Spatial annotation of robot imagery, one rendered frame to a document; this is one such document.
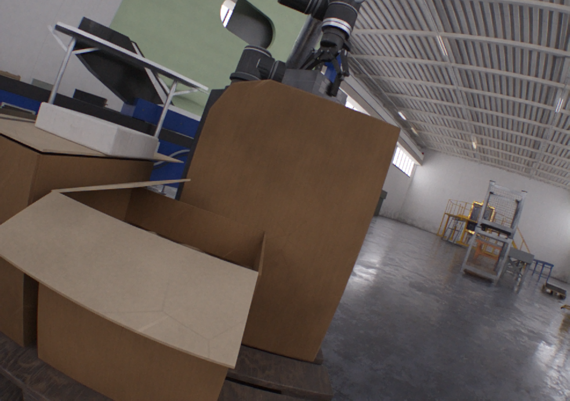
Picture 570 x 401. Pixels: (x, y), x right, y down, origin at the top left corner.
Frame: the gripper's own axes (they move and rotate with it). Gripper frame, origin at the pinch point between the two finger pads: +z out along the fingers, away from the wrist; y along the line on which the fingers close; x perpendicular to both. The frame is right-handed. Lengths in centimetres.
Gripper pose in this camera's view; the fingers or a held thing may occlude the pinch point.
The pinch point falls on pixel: (315, 90)
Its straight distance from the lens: 102.8
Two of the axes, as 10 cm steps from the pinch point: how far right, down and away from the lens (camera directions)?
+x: 6.1, 1.8, 7.7
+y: 7.2, 2.7, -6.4
